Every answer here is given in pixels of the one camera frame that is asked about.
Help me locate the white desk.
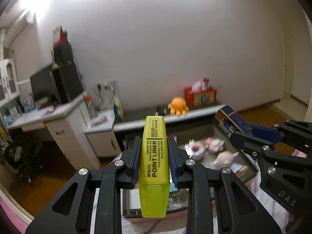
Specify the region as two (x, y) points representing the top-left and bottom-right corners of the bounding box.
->
(7, 95), (101, 169)

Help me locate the white glass-door cabinet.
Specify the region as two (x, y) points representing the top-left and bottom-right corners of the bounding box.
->
(0, 58), (20, 106)

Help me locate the white wall socket strip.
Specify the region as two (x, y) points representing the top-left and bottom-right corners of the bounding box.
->
(96, 80), (116, 89)

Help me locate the white door frame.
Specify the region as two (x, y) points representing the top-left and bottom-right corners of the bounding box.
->
(280, 0), (312, 122)

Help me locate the pink storage box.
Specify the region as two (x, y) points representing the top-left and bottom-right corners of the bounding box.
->
(121, 121), (259, 225)

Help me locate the dark blue gold box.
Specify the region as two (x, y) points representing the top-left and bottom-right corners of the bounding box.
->
(215, 105), (257, 137)

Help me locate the white plug adapter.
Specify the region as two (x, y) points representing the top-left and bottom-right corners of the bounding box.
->
(213, 151), (241, 170)

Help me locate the black computer tower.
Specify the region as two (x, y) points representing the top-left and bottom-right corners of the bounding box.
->
(52, 61), (84, 104)

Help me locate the yellow highlighter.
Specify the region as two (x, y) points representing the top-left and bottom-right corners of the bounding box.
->
(138, 115), (170, 218)

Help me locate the black speaker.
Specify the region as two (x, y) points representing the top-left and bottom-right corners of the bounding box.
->
(53, 43), (74, 65)

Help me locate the black computer monitor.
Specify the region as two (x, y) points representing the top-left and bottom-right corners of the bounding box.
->
(29, 64), (59, 102)

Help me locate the striped white tablecloth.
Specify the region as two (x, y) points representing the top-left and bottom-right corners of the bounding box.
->
(111, 151), (290, 234)

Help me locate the pink bed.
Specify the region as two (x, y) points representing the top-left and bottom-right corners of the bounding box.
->
(0, 184), (35, 234)

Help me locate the pink brick figure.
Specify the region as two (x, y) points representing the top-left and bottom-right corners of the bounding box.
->
(205, 137), (225, 154)

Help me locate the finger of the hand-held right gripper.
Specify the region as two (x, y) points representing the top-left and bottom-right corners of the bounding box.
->
(230, 131), (308, 191)
(248, 119), (312, 157)

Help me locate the pink plush toy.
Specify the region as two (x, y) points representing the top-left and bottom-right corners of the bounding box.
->
(191, 78), (210, 92)

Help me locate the white bedside cabinet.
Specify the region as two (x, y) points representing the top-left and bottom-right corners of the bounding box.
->
(84, 109), (123, 157)

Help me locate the orange plush octopus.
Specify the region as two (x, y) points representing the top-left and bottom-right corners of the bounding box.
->
(168, 97), (190, 117)

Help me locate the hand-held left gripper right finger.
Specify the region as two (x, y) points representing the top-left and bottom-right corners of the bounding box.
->
(167, 136), (281, 234)

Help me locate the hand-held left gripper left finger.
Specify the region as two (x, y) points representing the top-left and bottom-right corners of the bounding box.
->
(25, 136), (142, 234)

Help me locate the colourful snack bag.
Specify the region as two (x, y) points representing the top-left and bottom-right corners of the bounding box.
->
(113, 96), (124, 120)

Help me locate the clear bottle red cap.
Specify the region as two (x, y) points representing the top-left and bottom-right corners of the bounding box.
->
(85, 95), (98, 119)

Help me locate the white air conditioner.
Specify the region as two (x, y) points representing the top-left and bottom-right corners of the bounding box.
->
(3, 11), (36, 47)

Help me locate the cream desk fan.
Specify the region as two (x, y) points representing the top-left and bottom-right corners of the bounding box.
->
(50, 48), (57, 69)

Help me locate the red and white box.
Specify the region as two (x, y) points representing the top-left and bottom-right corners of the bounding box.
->
(53, 25), (68, 47)

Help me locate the red toy crate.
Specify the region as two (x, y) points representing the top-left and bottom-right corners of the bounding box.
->
(184, 86), (218, 108)

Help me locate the blue and white box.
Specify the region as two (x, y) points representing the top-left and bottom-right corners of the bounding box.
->
(22, 95), (35, 113)

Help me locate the black office chair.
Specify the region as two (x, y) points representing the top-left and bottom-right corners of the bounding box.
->
(0, 126), (42, 187)

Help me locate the pastel brick figure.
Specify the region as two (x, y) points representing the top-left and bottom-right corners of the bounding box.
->
(185, 140), (206, 161)

